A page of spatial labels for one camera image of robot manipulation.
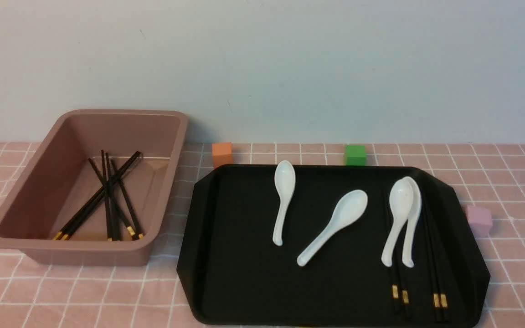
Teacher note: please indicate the white ceramic spoon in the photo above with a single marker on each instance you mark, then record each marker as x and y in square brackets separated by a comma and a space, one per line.
[347, 211]
[285, 181]
[400, 201]
[412, 221]

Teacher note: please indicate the green cube block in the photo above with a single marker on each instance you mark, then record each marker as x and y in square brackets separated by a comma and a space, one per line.
[355, 155]

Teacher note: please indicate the pink cube block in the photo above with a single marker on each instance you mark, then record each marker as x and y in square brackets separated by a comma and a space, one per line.
[480, 220]

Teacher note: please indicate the pink checkered tablecloth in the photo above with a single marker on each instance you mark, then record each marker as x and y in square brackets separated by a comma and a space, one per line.
[40, 296]

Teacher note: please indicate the pink plastic bin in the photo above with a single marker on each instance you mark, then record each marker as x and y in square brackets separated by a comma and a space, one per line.
[55, 212]

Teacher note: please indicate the black plastic tray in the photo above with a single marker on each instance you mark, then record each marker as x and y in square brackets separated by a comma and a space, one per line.
[233, 274]

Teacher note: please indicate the orange cube block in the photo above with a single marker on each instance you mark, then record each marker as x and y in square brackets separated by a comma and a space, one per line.
[221, 154]

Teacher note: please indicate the black chopstick gold band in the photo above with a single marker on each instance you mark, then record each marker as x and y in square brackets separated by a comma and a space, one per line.
[432, 268]
[396, 303]
[405, 299]
[443, 296]

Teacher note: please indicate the black chopstick in bin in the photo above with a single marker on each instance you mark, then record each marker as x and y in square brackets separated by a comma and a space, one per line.
[132, 224]
[106, 198]
[103, 198]
[114, 214]
[94, 200]
[100, 178]

